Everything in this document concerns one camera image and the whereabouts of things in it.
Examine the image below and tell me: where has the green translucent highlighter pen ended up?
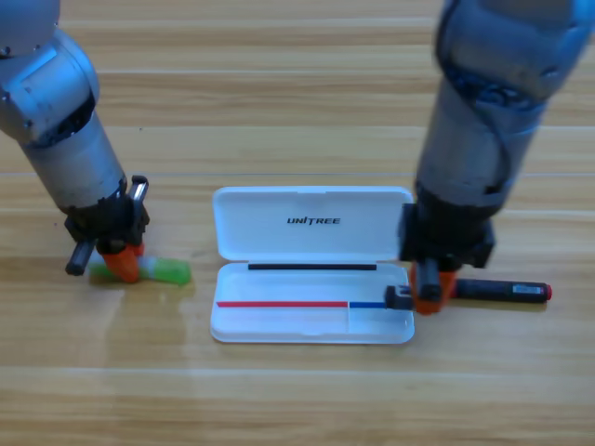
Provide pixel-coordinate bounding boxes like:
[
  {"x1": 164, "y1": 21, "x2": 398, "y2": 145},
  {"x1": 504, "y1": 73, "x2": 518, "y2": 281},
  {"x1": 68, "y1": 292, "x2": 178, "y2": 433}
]
[{"x1": 87, "y1": 255, "x2": 192, "y2": 287}]

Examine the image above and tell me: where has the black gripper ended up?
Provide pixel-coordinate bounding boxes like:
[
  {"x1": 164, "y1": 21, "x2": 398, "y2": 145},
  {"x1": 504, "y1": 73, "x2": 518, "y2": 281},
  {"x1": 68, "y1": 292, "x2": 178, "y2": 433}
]
[
  {"x1": 397, "y1": 181, "x2": 509, "y2": 318},
  {"x1": 62, "y1": 175, "x2": 151, "y2": 284}
]

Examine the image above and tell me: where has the white plastic pencil case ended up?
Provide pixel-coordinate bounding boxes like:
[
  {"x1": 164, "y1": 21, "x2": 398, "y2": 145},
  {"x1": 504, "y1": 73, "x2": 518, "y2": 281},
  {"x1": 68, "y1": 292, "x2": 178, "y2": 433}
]
[{"x1": 209, "y1": 185, "x2": 416, "y2": 346}]

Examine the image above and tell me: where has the black eraser with white print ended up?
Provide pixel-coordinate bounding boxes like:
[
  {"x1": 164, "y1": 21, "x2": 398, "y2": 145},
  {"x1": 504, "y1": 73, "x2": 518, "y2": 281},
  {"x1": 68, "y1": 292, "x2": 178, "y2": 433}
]
[{"x1": 384, "y1": 284, "x2": 417, "y2": 311}]

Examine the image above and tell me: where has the red and black marker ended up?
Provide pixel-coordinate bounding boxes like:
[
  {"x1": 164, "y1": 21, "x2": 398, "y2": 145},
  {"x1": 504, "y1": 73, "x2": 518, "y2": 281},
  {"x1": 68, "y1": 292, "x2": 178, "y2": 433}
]
[{"x1": 453, "y1": 277, "x2": 553, "y2": 306}]

